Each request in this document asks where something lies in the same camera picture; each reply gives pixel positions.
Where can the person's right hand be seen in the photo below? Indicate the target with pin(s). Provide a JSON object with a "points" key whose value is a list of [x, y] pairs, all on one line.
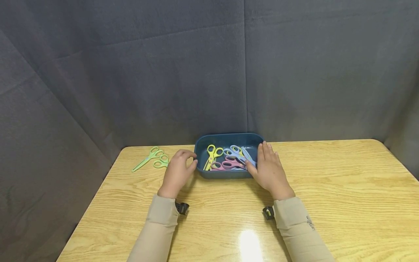
{"points": [[270, 173]]}

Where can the person's left hand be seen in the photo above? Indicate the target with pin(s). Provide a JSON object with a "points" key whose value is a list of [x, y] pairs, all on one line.
{"points": [[176, 174]]}

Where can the person's right little finger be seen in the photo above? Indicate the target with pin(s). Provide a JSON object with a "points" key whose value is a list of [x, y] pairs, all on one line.
{"points": [[276, 156]]}

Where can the person's right index finger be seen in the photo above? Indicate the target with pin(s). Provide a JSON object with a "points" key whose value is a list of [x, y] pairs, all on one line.
{"points": [[260, 152]]}

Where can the person's left thumb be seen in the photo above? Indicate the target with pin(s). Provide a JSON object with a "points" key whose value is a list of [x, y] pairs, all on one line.
{"points": [[192, 166]]}

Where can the person's left index finger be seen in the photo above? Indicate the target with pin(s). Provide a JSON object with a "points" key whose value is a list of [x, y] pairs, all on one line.
{"points": [[188, 153]]}

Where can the person's right middle finger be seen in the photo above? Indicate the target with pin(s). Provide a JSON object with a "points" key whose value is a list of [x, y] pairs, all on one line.
{"points": [[265, 150]]}

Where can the person's right thumb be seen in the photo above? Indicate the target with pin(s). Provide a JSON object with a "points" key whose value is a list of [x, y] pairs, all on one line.
{"points": [[251, 168]]}

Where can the person's right ring finger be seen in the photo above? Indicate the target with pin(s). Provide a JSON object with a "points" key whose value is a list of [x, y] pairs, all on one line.
{"points": [[270, 152]]}

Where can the dark blue plastic tray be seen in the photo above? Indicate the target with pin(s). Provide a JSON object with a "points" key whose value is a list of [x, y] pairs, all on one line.
{"points": [[226, 139]]}

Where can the light blue plastic scissors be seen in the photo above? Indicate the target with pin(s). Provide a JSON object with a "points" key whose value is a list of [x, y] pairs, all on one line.
{"points": [[247, 155], [233, 153]]}

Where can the pink plastic scissors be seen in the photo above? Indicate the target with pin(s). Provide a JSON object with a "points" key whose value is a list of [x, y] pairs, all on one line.
{"points": [[229, 164]]}

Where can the yellow plastic scissors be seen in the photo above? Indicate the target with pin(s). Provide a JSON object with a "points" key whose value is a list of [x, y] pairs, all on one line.
{"points": [[211, 154]]}

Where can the green plastic scissors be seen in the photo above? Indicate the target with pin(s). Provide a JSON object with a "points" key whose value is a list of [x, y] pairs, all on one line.
{"points": [[161, 162], [147, 159]]}

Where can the black wrist band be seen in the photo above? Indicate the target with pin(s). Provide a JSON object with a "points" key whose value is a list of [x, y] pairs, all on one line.
{"points": [[182, 207], [268, 213]]}

